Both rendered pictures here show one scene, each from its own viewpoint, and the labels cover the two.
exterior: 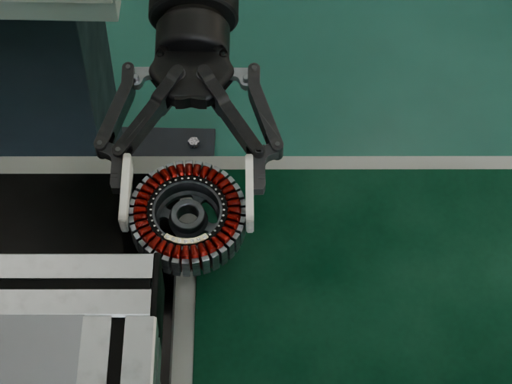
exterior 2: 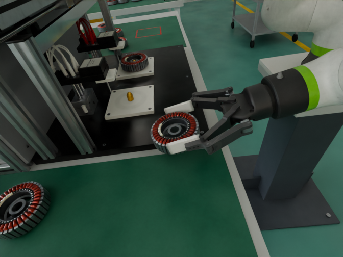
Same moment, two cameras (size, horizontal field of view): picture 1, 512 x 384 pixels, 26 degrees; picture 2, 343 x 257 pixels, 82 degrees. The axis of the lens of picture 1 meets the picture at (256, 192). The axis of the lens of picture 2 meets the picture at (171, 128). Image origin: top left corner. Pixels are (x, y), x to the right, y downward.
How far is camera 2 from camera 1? 0.87 m
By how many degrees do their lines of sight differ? 58
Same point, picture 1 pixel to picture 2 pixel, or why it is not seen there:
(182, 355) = (135, 154)
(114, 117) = (205, 93)
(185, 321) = (149, 153)
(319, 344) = (136, 201)
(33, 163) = not seen: hidden behind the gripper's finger
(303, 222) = (201, 188)
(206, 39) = (250, 97)
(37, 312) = not seen: outside the picture
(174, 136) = (326, 208)
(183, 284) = not seen: hidden behind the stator
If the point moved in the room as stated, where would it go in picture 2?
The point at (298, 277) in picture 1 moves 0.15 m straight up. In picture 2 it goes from (170, 189) to (159, 143)
